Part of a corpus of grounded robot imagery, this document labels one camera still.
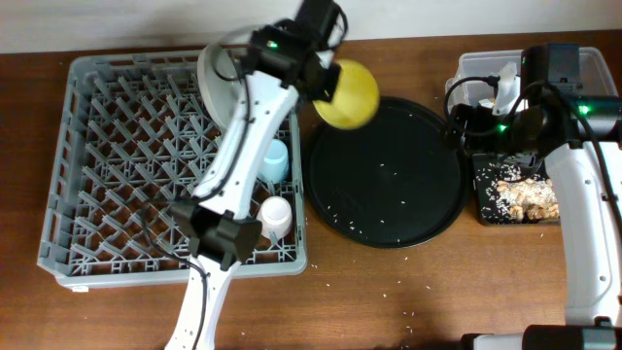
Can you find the grey round plate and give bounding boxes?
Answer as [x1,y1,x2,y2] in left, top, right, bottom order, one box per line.
[197,44,247,135]

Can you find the pink plastic cup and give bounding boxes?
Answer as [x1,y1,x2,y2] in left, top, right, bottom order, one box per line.
[257,196,293,240]

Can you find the white napkin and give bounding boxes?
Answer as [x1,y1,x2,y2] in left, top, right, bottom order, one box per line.
[478,97,496,109]

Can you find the clear plastic bin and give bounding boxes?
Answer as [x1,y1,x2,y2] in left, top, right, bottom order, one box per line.
[444,47,622,145]

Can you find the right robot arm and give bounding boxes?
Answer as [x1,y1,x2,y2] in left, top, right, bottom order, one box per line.
[444,44,621,349]

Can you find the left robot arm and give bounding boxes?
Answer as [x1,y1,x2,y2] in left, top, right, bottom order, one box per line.
[166,1,348,349]

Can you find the yellow bowl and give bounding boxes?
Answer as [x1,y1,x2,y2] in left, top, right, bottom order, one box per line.
[313,59,380,130]

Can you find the food scraps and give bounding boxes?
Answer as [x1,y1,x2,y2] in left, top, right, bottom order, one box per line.
[474,163,560,225]

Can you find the round black tray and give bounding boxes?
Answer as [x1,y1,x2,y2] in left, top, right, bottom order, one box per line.
[302,97,470,249]

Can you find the black rectangular tray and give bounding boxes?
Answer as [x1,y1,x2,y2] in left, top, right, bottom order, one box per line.
[470,139,614,228]

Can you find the light blue plastic cup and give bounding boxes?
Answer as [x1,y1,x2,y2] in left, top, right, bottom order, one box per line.
[259,139,290,184]

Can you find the grey dishwasher rack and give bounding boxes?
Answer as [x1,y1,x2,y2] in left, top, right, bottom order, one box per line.
[37,46,309,292]

